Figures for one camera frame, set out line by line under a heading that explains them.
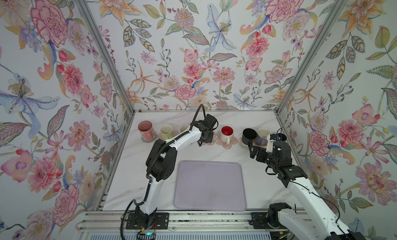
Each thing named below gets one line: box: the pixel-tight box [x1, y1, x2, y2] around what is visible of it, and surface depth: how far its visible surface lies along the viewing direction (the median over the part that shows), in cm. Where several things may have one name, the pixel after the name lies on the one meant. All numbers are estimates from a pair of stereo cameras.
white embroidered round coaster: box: [237, 137, 250, 150], surface depth 103 cm
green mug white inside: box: [159, 124, 174, 142], surface depth 100 cm
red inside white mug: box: [219, 125, 235, 145], surface depth 102 cm
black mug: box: [241, 127, 257, 147], surface depth 97 cm
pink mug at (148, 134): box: [137, 120, 158, 143], surface depth 100 cm
